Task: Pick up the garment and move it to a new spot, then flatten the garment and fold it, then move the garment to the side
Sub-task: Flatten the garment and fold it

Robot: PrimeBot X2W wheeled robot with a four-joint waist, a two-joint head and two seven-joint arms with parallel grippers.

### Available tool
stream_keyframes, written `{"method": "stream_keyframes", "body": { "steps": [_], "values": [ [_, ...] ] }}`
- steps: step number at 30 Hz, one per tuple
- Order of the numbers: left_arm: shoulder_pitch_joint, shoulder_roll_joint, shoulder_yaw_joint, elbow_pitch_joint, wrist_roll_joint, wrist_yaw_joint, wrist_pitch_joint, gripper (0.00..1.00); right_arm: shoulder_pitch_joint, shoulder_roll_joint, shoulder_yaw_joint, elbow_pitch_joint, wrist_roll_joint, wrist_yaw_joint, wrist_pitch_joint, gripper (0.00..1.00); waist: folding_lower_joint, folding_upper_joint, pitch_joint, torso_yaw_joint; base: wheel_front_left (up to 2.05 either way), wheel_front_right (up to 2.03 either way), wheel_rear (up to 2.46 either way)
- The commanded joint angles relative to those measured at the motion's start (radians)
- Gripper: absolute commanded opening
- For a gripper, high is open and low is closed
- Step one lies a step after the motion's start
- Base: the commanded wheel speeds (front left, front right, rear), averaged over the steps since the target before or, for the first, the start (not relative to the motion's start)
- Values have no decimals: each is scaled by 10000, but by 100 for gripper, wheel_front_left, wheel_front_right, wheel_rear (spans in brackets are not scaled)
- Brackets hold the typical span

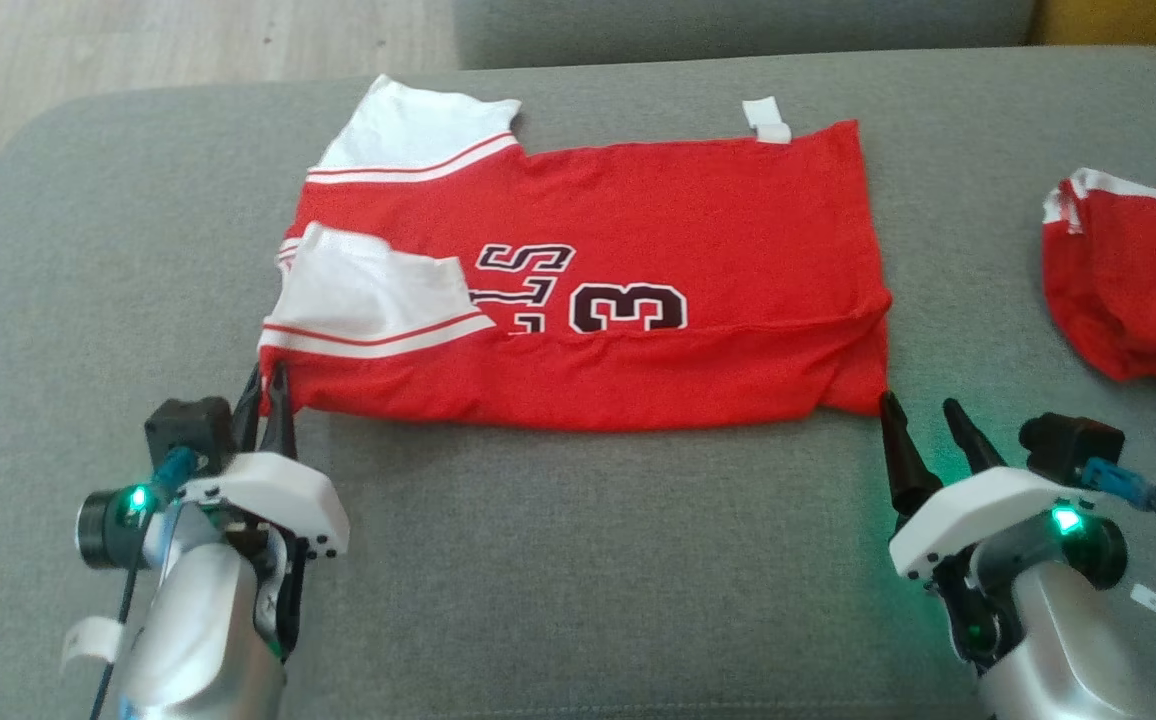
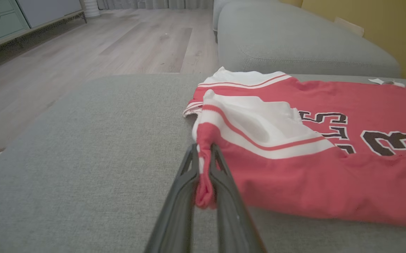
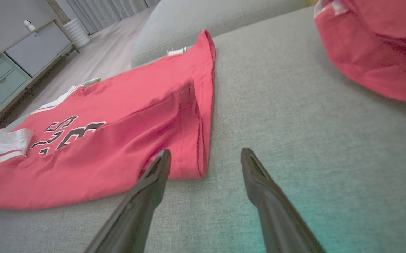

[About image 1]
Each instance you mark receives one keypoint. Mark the large grey sofa seat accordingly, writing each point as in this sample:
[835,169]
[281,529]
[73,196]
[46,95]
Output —
[588,560]

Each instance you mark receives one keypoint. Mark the grey sofa cushion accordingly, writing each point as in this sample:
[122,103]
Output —
[738,25]

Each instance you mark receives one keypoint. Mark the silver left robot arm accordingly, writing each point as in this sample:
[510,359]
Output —
[198,620]

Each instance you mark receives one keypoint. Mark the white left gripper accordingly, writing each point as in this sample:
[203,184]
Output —
[283,490]

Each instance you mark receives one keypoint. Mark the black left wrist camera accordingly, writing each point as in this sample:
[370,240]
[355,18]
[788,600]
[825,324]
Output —
[188,430]

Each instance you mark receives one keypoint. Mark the red white sports shorts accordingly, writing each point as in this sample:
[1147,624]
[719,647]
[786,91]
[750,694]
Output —
[1138,270]

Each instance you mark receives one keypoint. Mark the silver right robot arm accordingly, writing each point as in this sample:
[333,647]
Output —
[1058,640]

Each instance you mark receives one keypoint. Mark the red white basketball jersey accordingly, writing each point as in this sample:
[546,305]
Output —
[638,200]

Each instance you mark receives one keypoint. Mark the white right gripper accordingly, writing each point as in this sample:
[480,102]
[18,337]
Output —
[988,505]

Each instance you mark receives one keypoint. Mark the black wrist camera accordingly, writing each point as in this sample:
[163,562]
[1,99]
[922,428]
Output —
[1073,445]
[188,430]

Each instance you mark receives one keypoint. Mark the yellow sofa cushion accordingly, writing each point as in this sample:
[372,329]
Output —
[1128,18]

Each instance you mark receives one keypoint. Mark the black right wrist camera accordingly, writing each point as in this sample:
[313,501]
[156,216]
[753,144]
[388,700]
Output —
[1073,445]

